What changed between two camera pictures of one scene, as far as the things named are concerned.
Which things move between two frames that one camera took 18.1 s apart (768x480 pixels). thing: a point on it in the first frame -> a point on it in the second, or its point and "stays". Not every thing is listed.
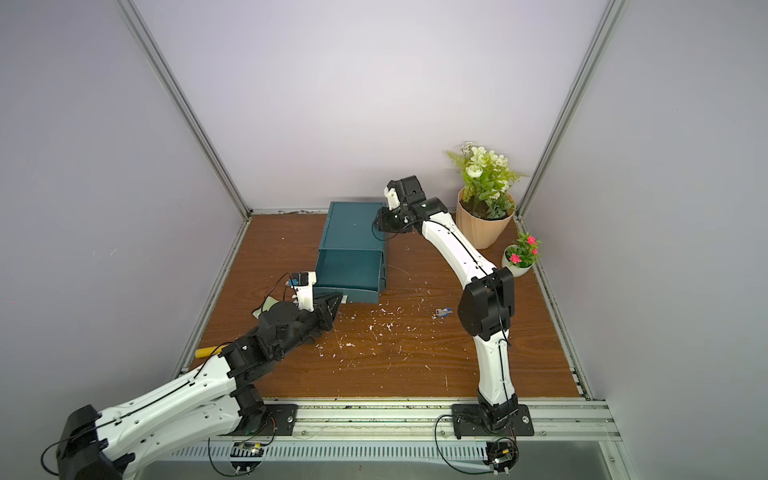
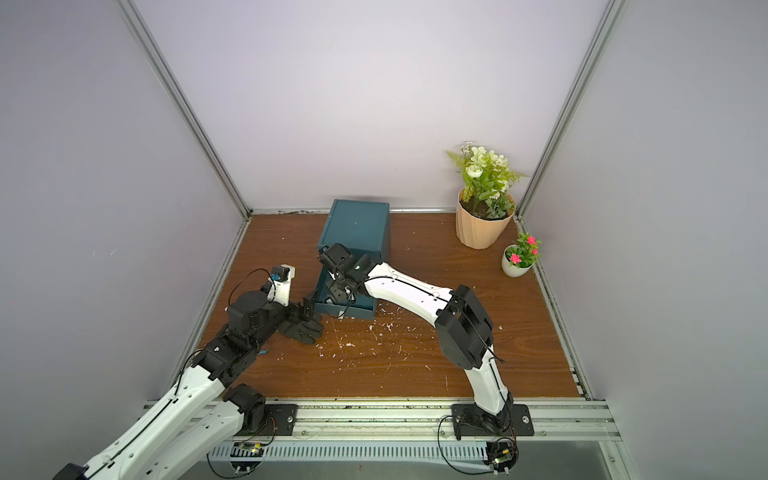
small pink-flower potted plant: (518, 258) stays
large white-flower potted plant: (486, 201) stays
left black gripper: (322, 315) -> (306, 308)
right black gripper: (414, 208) -> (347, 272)
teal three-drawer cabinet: (351, 238) stays
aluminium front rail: (430, 420) stays
